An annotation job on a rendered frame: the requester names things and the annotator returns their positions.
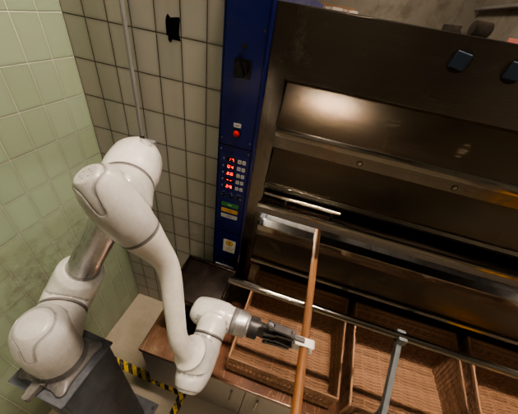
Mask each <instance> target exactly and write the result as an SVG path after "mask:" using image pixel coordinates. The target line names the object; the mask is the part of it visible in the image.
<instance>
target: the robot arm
mask: <svg viewBox="0 0 518 414"><path fill-rule="evenodd" d="M162 167H163V162H162V158H161V155H160V152H159V151H158V149H157V148H156V146H155V145H153V144H151V143H150V142H149V141H148V140H145V139H142V138H140V137H138V136H132V137H128V138H124V139H122V140H120V141H118V142H116V143H115V144H114V145H113V146H112V147H111V149H110V150H109V151H108V153H107V154H106V155H105V156H104V158H103V160H102V162H101V163H95V164H91V165H88V166H86V167H84V168H83V169H82V170H80V171H79V172H78V173H77V174H76V176H74V178H73V183H72V189H73V191H74V194H75V196H76V199H77V201H78V203H79V205H80V206H81V208H82V209H83V210H84V212H85V213H86V215H87V216H88V218H87V220H86V223H85V225H84V227H83V228H82V230H81V234H80V236H79V237H78V240H77V242H76V245H75V247H74V249H73V251H72V254H71V255H69V256H68V257H66V258H64V259H63V260H61V261H60V262H59V263H58V265H57V266H56V268H55V270H54V271H53V274H52V275H51V277H50V279H49V281H48V283H47V285H46V287H45V289H44V291H43V293H42V295H41V297H40V299H39V302H38V304H37V306H35V307H33V308H31V309H30V310H28V311H27V312H25V313H24V314H23V315H21V316H20V317H19V318H18V319H17V320H16V322H15V323H14V325H13V326H12V328H11V330H10V332H9V335H8V340H7V344H8V349H9V352H10V354H11V356H12V358H13V359H14V361H15V362H16V363H17V365H19V366H20V367H21V368H22V370H21V371H20V373H19V375H18V378H19V379H21V380H29V381H31V384H30V386H29V387H28V388H27V390H26V391H25V392H24V394H23V395H22V396H21V399H23V400H25V401H26V402H29V401H31V400H32V399H33V398H34V397H35V396H36V395H37V394H38V393H39V392H40V391H41V390H43V389H47V390H49V391H51V392H53V394H54V395H55V396H56V397H57V398H63V397H64V396H65V395H66V394H67V392H68V390H69V389H70V387H71V385H72V383H73V382H74V381H75V380H76V378H77V377H78V376H79V374H80V373H81V372H82V371H83V370H84V369H85V367H86V366H87V365H88V363H89V362H90V360H91V359H92V358H93V357H94V355H95V354H96V353H98V352H99V351H100V350H101V349H102V347H103V344H102V343H101V342H96V341H92V340H90V339H88V338H85V337H83V336H82V335H83V332H84V327H85V322H86V315H87V312H88V310H89V309H90V306H91V304H92V302H93V300H94V299H95V295H96V293H97V292H98V290H99V286H100V284H101V283H102V281H103V279H104V274H105V269H104V266H103V263H104V261H105V259H106V257H107V256H108V254H109V252H110V250H111V249H112V247H113V244H114V243H115V242H117V243H118V244H119V245H120V246H122V247H123V248H124V249H126V250H127V251H130V252H131V253H132V254H134V255H137V256H138V257H140V258H142V259H143V260H144V261H146V262H148V263H149V264H150V265H152V266H153V267H154V269H155V271H156V273H157V274H158V277H159V280H160V288H161V294H162V300H163V307H164V317H165V324H166V330H167V335H168V340H169V345H170V347H171V349H172V351H173V353H174V361H175V364H176V368H177V371H176V374H175V386H176V387H177V390H178V391H179V392H181V393H185V394H188V395H197V394H198V393H200V392H201V391H202V390H203V389H204V388H205V386H206V384H207V383H208V381H209V379H210V377H211V374H212V372H213V370H214V368H215V364H216V362H217V359H218V356H219V354H220V347H221V343H222V342H223V339H224V336H225V335H226V334H232V335H234V336H237V337H240V338H243V336H244V335H246V338H250V339H252V340H255V339H256V337H259V338H262V343H264V344H270V345H272V346H275V347H280V348H283V349H285V350H289V348H293V349H295V350H299V346H302V347H306V348H308V354H309V355H311V354H312V350H314V347H315V341H313V340H311V339H308V338H304V337H301V336H298V335H296V333H295V330H293V329H290V328H287V327H285V326H283V325H281V324H277V323H275V322H274V321H272V320H269V323H262V322H261V318H259V317H256V316H254V315H252V317H251V316H250V314H251V313H250V312H249V311H246V310H242V309H240V308H237V307H235V306H232V305H231V304H230V303H228V302H226V301H222V300H220V299H216V298H212V297H199V298H198V299H197V300H196V301H195V302H194V304H193V306H192V308H191V310H190V318H191V319H192V321H193V323H194V324H196V325H197V327H196V330H195V332H194V334H193V335H189V336H188V334H187V325H186V315H185V304H184V293H183V276H182V271H181V267H180V264H179V261H178V257H177V256H176V254H175V252H174V250H173V247H172V246H171V244H170V243H169V240H168V238H167V237H166V235H165V233H164V230H163V228H162V227H161V225H160V222H159V220H158V219H157V218H156V217H155V215H154V213H153V211H152V207H153V196H154V192H155V190H156V188H157V186H158V184H159V182H160V177H161V173H162Z"/></svg>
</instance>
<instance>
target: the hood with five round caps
mask: <svg viewBox="0 0 518 414"><path fill-rule="evenodd" d="M285 79H286V80H289V81H296V82H300V83H304V84H308V85H315V86H318V87H322V88H326V89H330V90H337V91H340V92H345V93H348V94H355V95H359V96H363V97H367V98H370V99H377V100H381V101H385V102H388V103H393V104H399V105H403V106H407V107H411V108H417V109H422V110H425V111H429V112H433V113H440V114H444V115H447V116H452V117H458V118H462V119H466V120H470V121H473V122H480V123H484V124H488V125H492V126H495V127H502V128H506V129H510V130H514V131H518V44H509V43H504V42H500V41H496V40H490V39H482V38H478V37H474V36H468V35H464V34H456V33H451V32H446V31H442V30H434V29H429V28H424V27H419V26H415V25H406V24H402V23H397V22H393V21H384V20H380V19H375V18H371V17H366V16H358V15H353V14H349V13H343V12H339V11H331V10H326V9H321V8H317V7H309V6H304V5H299V8H298V15H297V20H296V24H295V29H294V37H293V41H292V46H291V50H290V55H289V62H288V67H287V72H286V76H285Z"/></svg>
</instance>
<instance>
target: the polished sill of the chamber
mask: <svg viewBox="0 0 518 414"><path fill-rule="evenodd" d="M257 230H260V231H263V232H268V233H270V234H274V235H276V236H279V237H284V238H287V239H290V240H293V241H296V242H301V243H303V244H306V245H309V246H313V241H314V235H315V233H312V232H307V231H304V230H301V229H298V228H293V227H290V226H287V225H284V224H282V223H277V222H273V221H270V220H268V219H264V218H260V219H259V221H258V224H257ZM319 248H320V249H323V250H325V251H330V252H333V253H336V254H339V255H344V256H347V257H349V258H353V259H356V260H360V261H363V262H366V263H369V264H372V265H376V266H380V267H382V268H385V269H390V270H393V271H396V272H399V273H402V274H407V275H409V276H412V277H415V278H420V279H422V280H426V281H429V282H431V283H436V284H439V285H442V286H445V287H448V288H453V289H455V290H458V291H462V292H466V293H469V294H472V295H475V296H478V297H482V298H485V299H489V300H491V301H496V302H499V303H502V304H505V305H508V306H513V307H515V308H518V293H514V292H510V291H507V290H504V289H500V288H498V287H493V286H490V285H487V284H484V283H479V282H476V281H474V280H470V279H467V278H462V277H460V276H456V275H454V274H449V273H446V272H442V271H440V270H437V269H432V268H429V267H426V266H423V265H420V264H415V263H412V262H409V261H407V260H402V259H398V258H395V257H393V256H389V255H385V254H382V253H379V252H375V251H371V250H368V249H365V248H362V247H359V246H354V245H351V244H349V243H345V242H342V241H337V240H335V239H331V238H329V237H324V236H320V244H319Z"/></svg>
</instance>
